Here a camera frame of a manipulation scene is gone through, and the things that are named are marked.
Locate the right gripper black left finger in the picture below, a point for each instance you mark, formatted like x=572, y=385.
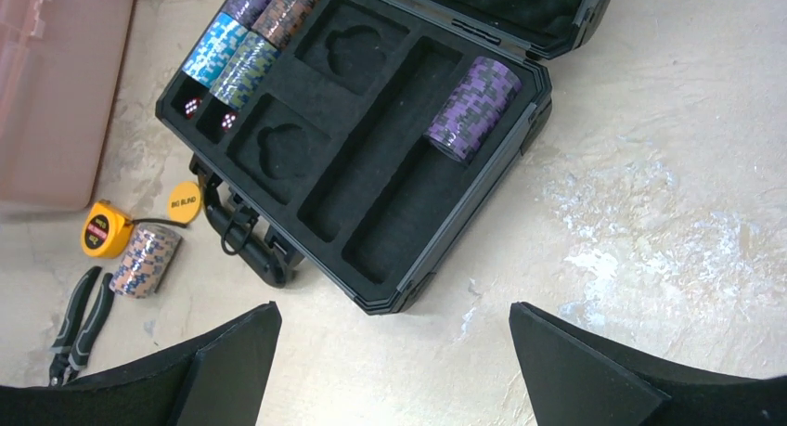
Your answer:
x=217, y=378

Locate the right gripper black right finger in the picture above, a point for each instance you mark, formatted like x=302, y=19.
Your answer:
x=575, y=377

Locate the orange blue poker chip roll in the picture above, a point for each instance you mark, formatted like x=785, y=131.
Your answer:
x=145, y=261

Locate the purple black poker chip roll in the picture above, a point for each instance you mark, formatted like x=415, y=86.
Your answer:
x=474, y=107

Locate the black poker set case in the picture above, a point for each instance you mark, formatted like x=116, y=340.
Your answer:
x=327, y=161

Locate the yellow big blind button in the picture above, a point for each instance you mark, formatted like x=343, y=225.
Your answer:
x=185, y=202

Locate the yellow tape measure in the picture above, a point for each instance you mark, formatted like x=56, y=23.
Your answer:
x=107, y=230

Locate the red die right slot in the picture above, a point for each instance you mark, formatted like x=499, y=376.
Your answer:
x=228, y=120

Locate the red die slot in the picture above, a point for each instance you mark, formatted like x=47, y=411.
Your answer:
x=191, y=106
x=228, y=120

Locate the red die left slot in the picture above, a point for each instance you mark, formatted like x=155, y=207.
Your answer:
x=191, y=106

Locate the green blue poker chip roll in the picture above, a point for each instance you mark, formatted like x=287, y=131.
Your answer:
x=244, y=71

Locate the light blue poker chip roll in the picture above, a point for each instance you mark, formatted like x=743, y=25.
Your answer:
x=216, y=47

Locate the pink translucent plastic storage box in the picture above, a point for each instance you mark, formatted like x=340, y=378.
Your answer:
x=60, y=64

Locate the lavender poker chip roll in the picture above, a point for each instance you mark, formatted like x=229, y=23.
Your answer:
x=252, y=2

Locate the brown black poker chip roll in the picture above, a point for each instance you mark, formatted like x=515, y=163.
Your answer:
x=281, y=19

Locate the black grey wire stripper pliers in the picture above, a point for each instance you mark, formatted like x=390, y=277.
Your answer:
x=87, y=312

